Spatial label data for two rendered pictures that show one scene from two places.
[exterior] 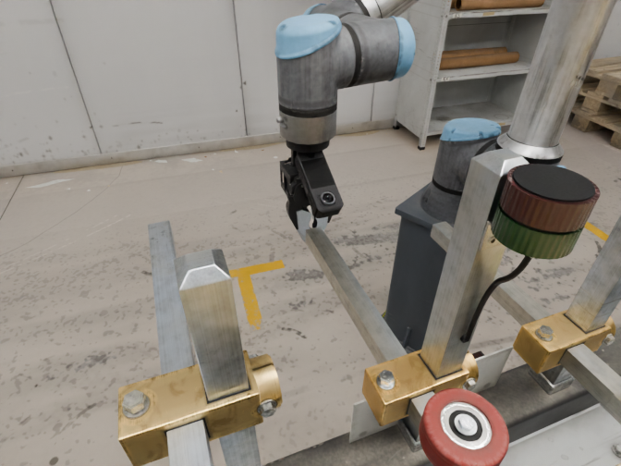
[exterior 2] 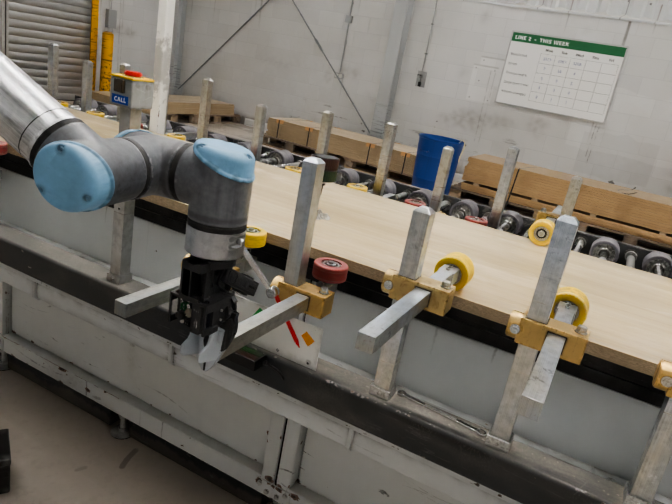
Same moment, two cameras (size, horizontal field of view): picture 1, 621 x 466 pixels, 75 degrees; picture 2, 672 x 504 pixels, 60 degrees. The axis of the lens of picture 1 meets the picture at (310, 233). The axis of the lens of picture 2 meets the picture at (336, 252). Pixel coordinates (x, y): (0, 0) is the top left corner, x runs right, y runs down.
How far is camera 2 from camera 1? 1.31 m
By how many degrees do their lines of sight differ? 111
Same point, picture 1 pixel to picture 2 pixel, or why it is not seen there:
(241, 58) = not seen: outside the picture
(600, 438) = not seen: hidden behind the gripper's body
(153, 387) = (436, 286)
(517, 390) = not seen: hidden behind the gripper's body
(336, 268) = (254, 322)
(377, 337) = (296, 301)
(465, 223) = (316, 191)
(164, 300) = (406, 305)
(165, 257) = (385, 316)
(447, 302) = (309, 235)
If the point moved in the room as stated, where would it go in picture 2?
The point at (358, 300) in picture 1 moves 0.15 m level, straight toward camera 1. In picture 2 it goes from (276, 310) to (339, 304)
